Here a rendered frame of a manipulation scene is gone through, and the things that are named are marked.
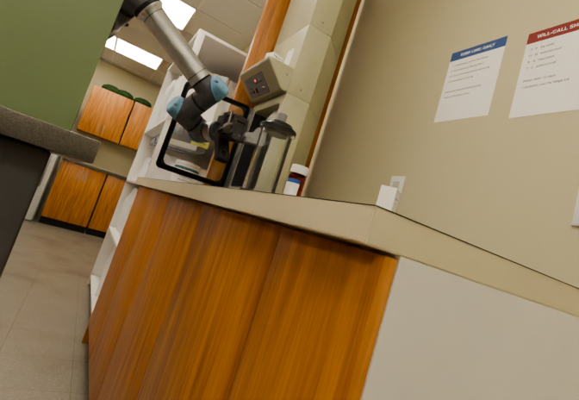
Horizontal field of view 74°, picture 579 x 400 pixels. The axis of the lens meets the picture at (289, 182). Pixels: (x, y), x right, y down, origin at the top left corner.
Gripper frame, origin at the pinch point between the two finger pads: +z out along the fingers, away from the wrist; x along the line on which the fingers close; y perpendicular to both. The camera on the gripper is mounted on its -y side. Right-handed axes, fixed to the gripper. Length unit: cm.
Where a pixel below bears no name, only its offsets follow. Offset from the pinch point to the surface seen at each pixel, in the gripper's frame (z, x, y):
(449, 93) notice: 33, 53, 37
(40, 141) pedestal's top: 24, -55, -25
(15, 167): 17, -55, -29
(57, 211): -524, 82, -68
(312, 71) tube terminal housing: -14, 29, 40
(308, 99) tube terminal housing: -13.7, 31.1, 29.0
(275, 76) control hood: -18.5, 15.5, 31.5
